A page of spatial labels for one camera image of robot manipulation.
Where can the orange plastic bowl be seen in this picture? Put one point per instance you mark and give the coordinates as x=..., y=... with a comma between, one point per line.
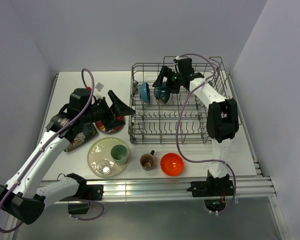
x=172, y=164

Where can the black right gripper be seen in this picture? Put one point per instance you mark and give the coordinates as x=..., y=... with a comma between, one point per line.
x=164, y=72

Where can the dark brown mug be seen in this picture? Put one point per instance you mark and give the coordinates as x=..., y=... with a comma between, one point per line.
x=147, y=161

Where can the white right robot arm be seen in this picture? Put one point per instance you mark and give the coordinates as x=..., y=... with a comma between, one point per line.
x=222, y=122

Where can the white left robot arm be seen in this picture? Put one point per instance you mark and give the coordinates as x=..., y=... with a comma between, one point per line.
x=22, y=196

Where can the large cream round plate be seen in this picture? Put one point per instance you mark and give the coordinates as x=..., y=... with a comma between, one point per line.
x=100, y=150

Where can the aluminium frame rail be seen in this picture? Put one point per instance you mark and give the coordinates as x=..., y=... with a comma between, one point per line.
x=163, y=209

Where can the light green cup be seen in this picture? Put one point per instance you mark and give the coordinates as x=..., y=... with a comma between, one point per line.
x=119, y=154

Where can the dark bowl beige inside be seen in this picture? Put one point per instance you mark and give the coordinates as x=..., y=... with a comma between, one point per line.
x=162, y=93

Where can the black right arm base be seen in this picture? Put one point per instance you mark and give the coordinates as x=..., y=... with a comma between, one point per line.
x=220, y=192

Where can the clear glass cup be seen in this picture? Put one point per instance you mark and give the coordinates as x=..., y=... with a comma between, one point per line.
x=103, y=167

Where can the red floral round plate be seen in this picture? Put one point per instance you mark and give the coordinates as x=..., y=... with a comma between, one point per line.
x=110, y=129

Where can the grey wire dish rack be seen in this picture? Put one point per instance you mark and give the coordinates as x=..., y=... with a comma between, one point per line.
x=155, y=122

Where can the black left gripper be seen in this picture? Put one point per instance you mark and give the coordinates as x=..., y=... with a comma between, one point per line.
x=118, y=107

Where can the blue ceramic bowl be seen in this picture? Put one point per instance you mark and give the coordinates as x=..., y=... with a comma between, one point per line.
x=144, y=93

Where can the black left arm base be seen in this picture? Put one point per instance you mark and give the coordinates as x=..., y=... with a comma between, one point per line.
x=83, y=206

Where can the black floral square plate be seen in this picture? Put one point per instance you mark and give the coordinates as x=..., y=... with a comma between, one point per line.
x=87, y=134

